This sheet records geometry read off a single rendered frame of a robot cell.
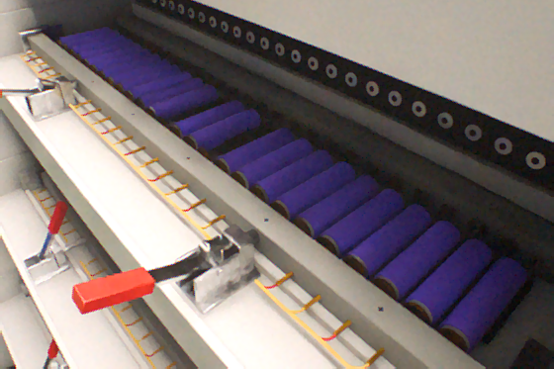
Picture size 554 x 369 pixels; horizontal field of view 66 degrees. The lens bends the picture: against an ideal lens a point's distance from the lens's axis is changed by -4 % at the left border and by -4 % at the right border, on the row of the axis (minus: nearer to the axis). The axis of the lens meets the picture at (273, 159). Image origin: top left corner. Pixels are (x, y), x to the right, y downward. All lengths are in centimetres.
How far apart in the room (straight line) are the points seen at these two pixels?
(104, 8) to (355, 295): 52
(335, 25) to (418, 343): 14
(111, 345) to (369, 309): 31
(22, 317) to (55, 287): 25
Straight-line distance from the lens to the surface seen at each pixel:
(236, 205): 27
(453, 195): 30
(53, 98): 45
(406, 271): 25
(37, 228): 62
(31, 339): 75
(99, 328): 49
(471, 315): 24
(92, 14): 64
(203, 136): 34
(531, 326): 28
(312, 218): 27
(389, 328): 22
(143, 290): 22
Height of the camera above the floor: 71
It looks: 23 degrees down
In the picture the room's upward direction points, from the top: 14 degrees clockwise
